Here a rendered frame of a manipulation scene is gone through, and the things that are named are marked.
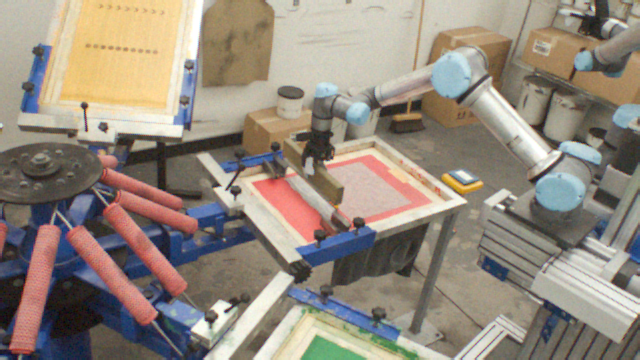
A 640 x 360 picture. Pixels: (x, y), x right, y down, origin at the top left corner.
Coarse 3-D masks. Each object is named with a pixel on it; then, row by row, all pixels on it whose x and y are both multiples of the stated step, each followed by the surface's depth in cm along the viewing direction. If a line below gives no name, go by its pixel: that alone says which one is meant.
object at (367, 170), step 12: (360, 156) 245; (372, 156) 246; (336, 168) 233; (348, 168) 235; (360, 168) 236; (372, 168) 237; (384, 168) 239; (264, 180) 218; (276, 180) 219; (348, 180) 226; (360, 180) 228; (372, 180) 229; (384, 180) 230; (264, 192) 211; (276, 192) 212; (288, 192) 213; (276, 204) 205; (288, 204) 206
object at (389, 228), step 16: (336, 144) 244; (352, 144) 246; (368, 144) 251; (384, 144) 250; (400, 160) 240; (240, 176) 217; (416, 176) 234; (448, 192) 222; (432, 208) 211; (448, 208) 213; (464, 208) 220; (272, 224) 189; (384, 224) 198; (400, 224) 199; (416, 224) 205; (288, 240) 183
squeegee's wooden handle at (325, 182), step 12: (288, 144) 208; (288, 156) 209; (300, 156) 202; (300, 168) 204; (312, 180) 199; (324, 180) 192; (336, 180) 191; (324, 192) 194; (336, 192) 188; (336, 204) 191
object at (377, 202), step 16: (352, 192) 219; (368, 192) 221; (384, 192) 222; (400, 192) 224; (416, 192) 226; (288, 208) 204; (304, 208) 206; (352, 208) 210; (368, 208) 211; (384, 208) 213; (400, 208) 214; (304, 224) 197; (352, 224) 201
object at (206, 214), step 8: (192, 208) 182; (200, 208) 183; (208, 208) 183; (216, 208) 184; (192, 216) 178; (200, 216) 179; (208, 216) 180; (216, 216) 182; (224, 216) 184; (232, 216) 186; (200, 224) 180; (208, 224) 182
